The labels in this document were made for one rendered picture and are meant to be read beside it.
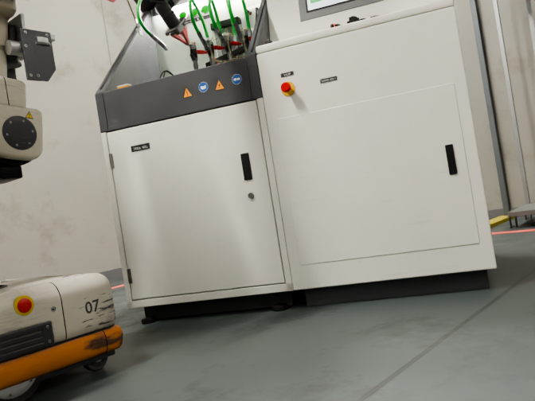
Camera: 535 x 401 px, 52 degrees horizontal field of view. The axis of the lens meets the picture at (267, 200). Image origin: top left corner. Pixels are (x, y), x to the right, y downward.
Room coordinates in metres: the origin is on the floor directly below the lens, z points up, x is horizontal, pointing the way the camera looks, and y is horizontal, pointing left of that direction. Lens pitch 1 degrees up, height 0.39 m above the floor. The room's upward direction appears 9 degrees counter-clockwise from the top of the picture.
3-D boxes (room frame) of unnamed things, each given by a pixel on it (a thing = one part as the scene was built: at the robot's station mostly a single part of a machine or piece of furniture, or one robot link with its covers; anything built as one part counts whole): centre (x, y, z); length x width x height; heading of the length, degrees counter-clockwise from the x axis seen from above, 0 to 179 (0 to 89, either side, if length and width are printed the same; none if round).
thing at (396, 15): (2.01, -0.41, 0.96); 0.70 x 0.22 x 0.03; 73
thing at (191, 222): (2.12, 0.29, 0.44); 0.65 x 0.02 x 0.68; 73
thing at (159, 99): (2.14, 0.29, 0.87); 0.62 x 0.04 x 0.16; 73
